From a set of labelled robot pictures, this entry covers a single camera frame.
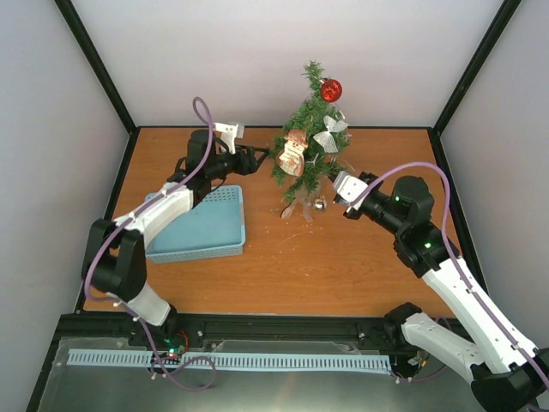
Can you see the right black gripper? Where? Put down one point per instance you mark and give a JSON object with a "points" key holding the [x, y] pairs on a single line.
{"points": [[367, 177]]}

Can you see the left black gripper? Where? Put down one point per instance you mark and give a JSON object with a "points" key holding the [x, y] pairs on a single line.
{"points": [[250, 166]]}

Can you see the snowman ornament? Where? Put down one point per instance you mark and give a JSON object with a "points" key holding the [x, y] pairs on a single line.
{"points": [[291, 158]]}

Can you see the small green christmas tree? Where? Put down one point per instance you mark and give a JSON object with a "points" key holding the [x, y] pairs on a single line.
{"points": [[314, 73]]}

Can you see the clear angel ornament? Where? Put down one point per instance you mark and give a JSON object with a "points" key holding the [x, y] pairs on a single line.
{"points": [[326, 138]]}

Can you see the clear plastic battery box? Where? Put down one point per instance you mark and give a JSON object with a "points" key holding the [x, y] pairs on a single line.
{"points": [[307, 210]]}

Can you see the beige wooden heart ornament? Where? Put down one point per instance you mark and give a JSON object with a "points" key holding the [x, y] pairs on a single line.
{"points": [[287, 212]]}

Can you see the red ball ornament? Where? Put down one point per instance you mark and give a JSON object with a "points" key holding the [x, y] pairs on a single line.
{"points": [[330, 90]]}

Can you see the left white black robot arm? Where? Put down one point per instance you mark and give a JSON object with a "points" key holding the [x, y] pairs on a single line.
{"points": [[115, 255]]}

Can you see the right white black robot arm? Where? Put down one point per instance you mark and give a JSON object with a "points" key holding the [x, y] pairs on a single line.
{"points": [[505, 370]]}

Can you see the blue plastic basket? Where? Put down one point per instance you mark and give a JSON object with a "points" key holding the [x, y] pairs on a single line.
{"points": [[213, 229]]}

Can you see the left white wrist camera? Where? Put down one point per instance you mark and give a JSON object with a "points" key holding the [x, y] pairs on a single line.
{"points": [[228, 134]]}

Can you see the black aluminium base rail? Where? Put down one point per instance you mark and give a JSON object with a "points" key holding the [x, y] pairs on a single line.
{"points": [[200, 330]]}

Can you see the light blue cable duct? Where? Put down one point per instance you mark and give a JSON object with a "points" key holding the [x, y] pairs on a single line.
{"points": [[240, 362]]}

